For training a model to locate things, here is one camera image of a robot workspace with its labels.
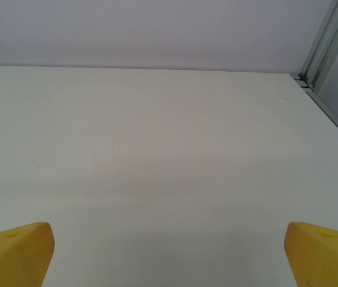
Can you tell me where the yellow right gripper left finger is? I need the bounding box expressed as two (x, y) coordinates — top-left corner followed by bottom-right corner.
(0, 221), (56, 287)

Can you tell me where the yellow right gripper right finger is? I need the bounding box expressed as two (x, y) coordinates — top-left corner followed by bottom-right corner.
(283, 221), (338, 287)

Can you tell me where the aluminium frame post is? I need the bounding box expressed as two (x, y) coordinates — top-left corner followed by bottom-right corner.
(300, 0), (338, 90)

